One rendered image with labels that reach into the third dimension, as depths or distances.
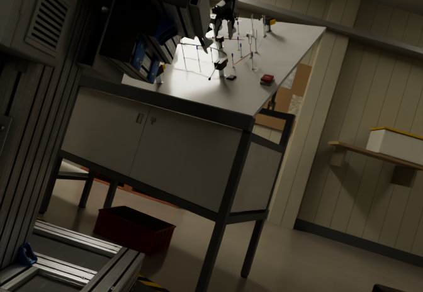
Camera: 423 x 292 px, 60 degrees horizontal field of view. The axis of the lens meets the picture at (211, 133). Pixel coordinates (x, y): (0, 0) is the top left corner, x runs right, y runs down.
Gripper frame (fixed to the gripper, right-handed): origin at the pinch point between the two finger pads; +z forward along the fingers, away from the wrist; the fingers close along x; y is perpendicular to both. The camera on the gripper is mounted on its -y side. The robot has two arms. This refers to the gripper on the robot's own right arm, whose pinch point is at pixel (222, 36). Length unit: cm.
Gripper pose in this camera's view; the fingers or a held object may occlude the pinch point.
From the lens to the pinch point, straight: 193.3
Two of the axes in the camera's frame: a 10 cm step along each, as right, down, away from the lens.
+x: -8.3, -2.6, 4.9
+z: -1.3, 9.5, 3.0
